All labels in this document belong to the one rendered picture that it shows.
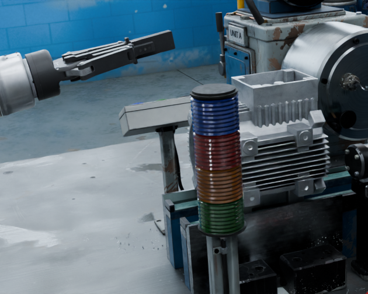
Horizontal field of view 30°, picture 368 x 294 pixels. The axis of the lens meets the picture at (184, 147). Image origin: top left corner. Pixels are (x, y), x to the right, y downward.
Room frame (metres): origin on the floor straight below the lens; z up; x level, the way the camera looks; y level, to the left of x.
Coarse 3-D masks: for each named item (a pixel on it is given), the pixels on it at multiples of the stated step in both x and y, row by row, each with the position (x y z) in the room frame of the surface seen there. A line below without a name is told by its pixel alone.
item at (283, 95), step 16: (240, 80) 1.18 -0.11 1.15; (256, 80) 1.22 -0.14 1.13; (272, 80) 1.23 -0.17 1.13; (288, 80) 1.22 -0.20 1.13; (304, 80) 1.14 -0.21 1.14; (240, 96) 1.17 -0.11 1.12; (256, 96) 1.12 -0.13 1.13; (272, 96) 1.13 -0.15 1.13; (288, 96) 1.14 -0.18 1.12; (304, 96) 1.14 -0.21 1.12; (256, 112) 1.12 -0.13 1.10; (272, 112) 1.12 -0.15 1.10; (288, 112) 1.13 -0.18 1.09; (304, 112) 1.14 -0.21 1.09
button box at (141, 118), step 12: (132, 108) 1.32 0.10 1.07; (144, 108) 1.32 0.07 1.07; (156, 108) 1.33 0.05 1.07; (168, 108) 1.33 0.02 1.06; (180, 108) 1.34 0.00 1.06; (120, 120) 1.36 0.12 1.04; (132, 120) 1.30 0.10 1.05; (144, 120) 1.31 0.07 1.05; (156, 120) 1.31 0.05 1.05; (168, 120) 1.32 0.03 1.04; (180, 120) 1.33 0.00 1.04; (132, 132) 1.32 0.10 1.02; (144, 132) 1.35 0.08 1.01
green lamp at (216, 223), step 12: (204, 204) 0.81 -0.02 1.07; (216, 204) 0.80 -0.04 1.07; (228, 204) 0.80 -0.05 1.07; (240, 204) 0.82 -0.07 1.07; (204, 216) 0.81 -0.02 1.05; (216, 216) 0.80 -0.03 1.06; (228, 216) 0.80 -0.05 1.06; (240, 216) 0.82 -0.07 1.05; (204, 228) 0.81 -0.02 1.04; (216, 228) 0.80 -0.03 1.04; (228, 228) 0.80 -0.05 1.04; (240, 228) 0.81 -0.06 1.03
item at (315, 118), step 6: (312, 114) 1.13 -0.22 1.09; (318, 114) 1.13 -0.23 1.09; (312, 120) 1.13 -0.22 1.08; (318, 120) 1.12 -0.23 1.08; (324, 120) 1.13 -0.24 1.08; (312, 126) 1.13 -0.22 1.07; (318, 126) 1.13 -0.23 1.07; (192, 180) 1.21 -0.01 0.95; (318, 180) 1.13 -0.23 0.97; (318, 186) 1.12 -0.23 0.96; (324, 186) 1.13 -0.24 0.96; (318, 192) 1.13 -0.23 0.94
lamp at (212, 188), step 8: (232, 168) 0.81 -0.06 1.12; (240, 168) 0.82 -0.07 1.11; (200, 176) 0.82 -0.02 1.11; (208, 176) 0.81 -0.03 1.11; (216, 176) 0.80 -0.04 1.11; (224, 176) 0.80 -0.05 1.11; (232, 176) 0.81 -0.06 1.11; (240, 176) 0.82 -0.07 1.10; (200, 184) 0.82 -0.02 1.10; (208, 184) 0.81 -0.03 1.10; (216, 184) 0.80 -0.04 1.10; (224, 184) 0.80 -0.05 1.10; (232, 184) 0.81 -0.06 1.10; (240, 184) 0.82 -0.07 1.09; (200, 192) 0.82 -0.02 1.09; (208, 192) 0.81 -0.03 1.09; (216, 192) 0.80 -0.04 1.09; (224, 192) 0.80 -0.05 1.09; (232, 192) 0.81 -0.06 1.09; (240, 192) 0.82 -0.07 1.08; (208, 200) 0.81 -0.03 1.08; (216, 200) 0.80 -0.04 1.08; (224, 200) 0.80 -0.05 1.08; (232, 200) 0.81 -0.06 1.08
